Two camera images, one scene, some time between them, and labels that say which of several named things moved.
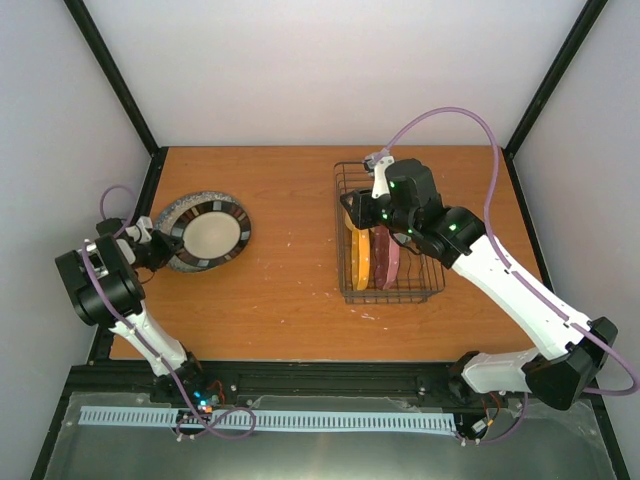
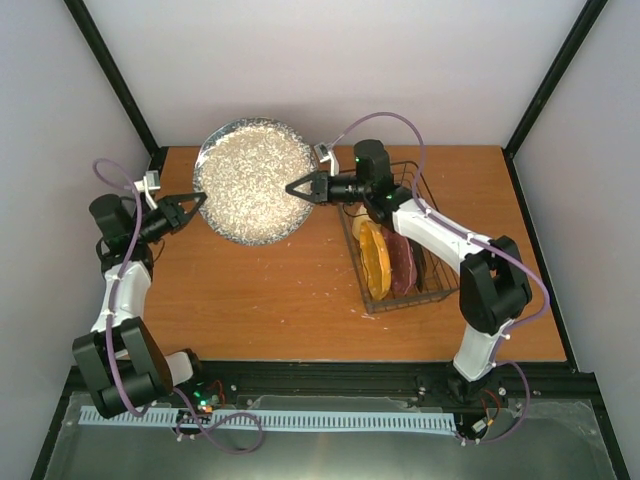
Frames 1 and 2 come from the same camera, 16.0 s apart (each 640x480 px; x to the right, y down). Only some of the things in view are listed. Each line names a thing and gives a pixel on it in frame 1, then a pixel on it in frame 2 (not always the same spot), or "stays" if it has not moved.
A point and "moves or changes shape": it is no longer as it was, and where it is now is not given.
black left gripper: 168,249 to 173,210
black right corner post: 550,84 stays
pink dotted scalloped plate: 386,258 to 403,266
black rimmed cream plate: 213,233 to 419,262
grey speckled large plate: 164,221 moves or changes shape
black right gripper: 360,215 to 319,192
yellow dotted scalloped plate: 360,256 to 375,259
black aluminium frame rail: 278,384 stays
